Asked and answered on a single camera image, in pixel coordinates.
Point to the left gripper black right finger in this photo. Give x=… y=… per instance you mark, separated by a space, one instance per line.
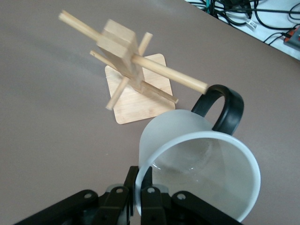
x=151 y=201

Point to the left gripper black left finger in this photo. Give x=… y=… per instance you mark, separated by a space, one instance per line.
x=117 y=201

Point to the wooden cup rack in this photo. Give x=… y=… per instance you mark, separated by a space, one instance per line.
x=131 y=70

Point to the grey orange electronic box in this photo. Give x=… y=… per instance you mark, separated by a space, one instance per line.
x=293 y=37

